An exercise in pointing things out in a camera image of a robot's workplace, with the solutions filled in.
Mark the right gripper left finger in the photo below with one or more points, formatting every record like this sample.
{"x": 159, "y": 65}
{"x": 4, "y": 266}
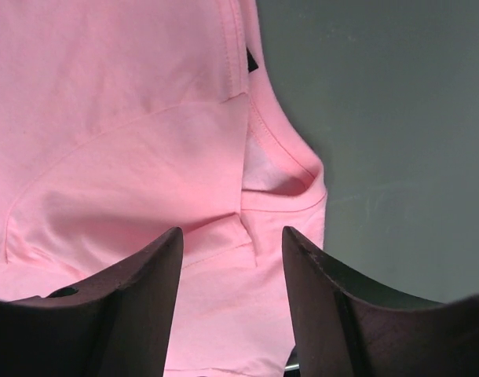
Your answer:
{"x": 114, "y": 323}

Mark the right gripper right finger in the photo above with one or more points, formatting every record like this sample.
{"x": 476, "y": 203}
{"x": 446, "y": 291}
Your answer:
{"x": 347, "y": 324}

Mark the pink t-shirt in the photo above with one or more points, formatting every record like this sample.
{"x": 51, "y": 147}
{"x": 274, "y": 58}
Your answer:
{"x": 122, "y": 119}

